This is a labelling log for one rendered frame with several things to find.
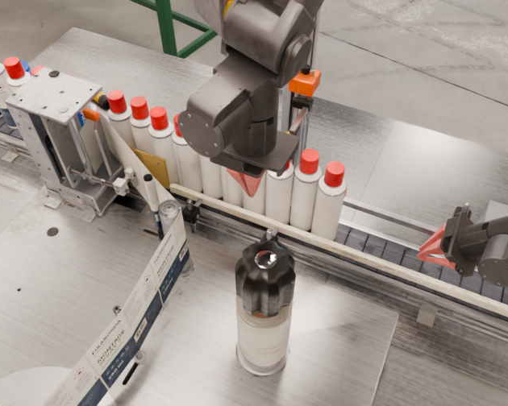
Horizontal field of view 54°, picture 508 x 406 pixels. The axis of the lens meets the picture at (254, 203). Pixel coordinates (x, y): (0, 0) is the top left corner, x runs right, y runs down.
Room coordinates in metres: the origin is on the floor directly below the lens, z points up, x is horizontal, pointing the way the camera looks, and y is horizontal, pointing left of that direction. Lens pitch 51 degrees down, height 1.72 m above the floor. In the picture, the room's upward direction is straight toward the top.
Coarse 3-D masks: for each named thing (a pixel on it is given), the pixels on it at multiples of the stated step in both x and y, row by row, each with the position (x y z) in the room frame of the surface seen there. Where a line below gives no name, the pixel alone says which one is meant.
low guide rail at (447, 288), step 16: (176, 192) 0.68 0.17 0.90; (192, 192) 0.67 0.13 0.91; (224, 208) 0.64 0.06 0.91; (240, 208) 0.63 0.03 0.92; (272, 224) 0.59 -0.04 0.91; (304, 240) 0.56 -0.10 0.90; (320, 240) 0.55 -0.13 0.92; (352, 256) 0.52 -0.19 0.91; (368, 256) 0.51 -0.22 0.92; (400, 272) 0.48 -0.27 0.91; (416, 272) 0.48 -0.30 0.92; (432, 288) 0.45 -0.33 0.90; (448, 288) 0.44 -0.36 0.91; (480, 304) 0.42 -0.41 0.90; (496, 304) 0.41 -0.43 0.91
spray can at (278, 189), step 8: (288, 168) 0.62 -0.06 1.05; (272, 176) 0.61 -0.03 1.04; (280, 176) 0.60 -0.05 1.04; (288, 176) 0.61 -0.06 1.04; (272, 184) 0.61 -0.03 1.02; (280, 184) 0.60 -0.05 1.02; (288, 184) 0.61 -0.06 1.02; (272, 192) 0.61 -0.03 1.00; (280, 192) 0.60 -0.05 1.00; (288, 192) 0.61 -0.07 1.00; (272, 200) 0.60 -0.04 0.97; (280, 200) 0.60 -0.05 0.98; (288, 200) 0.61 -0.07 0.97; (272, 208) 0.60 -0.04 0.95; (280, 208) 0.60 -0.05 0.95; (288, 208) 0.61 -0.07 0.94; (272, 216) 0.60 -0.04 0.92; (280, 216) 0.60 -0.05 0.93; (288, 216) 0.61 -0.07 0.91
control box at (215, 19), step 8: (200, 0) 0.72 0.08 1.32; (208, 0) 0.70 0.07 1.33; (216, 0) 0.67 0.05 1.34; (224, 0) 0.67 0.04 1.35; (232, 0) 0.67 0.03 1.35; (200, 8) 0.73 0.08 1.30; (208, 8) 0.70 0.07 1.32; (216, 8) 0.68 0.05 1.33; (224, 8) 0.67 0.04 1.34; (208, 16) 0.70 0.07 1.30; (216, 16) 0.68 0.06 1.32; (224, 16) 0.67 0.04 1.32; (216, 24) 0.68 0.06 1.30
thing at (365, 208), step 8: (344, 200) 0.61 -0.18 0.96; (352, 200) 0.61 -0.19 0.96; (352, 208) 0.60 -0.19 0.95; (360, 208) 0.60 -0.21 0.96; (368, 208) 0.59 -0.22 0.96; (376, 208) 0.59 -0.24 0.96; (376, 216) 0.58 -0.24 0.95; (384, 216) 0.58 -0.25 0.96; (392, 216) 0.57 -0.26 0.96; (400, 216) 0.57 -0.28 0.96; (400, 224) 0.56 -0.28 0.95; (408, 224) 0.56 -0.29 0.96; (416, 224) 0.55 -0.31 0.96; (424, 224) 0.55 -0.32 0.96; (424, 232) 0.54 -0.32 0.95; (432, 232) 0.54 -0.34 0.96
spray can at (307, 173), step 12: (312, 156) 0.61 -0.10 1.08; (300, 168) 0.61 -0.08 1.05; (312, 168) 0.60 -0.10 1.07; (300, 180) 0.60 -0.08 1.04; (312, 180) 0.59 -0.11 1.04; (300, 192) 0.60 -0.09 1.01; (312, 192) 0.59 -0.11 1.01; (300, 204) 0.60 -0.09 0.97; (312, 204) 0.60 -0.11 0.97; (300, 216) 0.59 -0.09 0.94; (312, 216) 0.60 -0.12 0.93; (300, 228) 0.59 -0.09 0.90
